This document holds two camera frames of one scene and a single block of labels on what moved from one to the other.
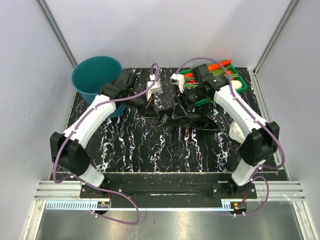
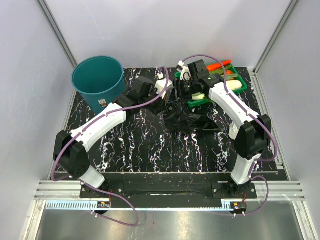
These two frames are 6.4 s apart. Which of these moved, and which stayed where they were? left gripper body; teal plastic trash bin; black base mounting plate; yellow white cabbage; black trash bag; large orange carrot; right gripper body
Moved: right gripper body; left gripper body; black trash bag
Stayed: teal plastic trash bin; large orange carrot; black base mounting plate; yellow white cabbage
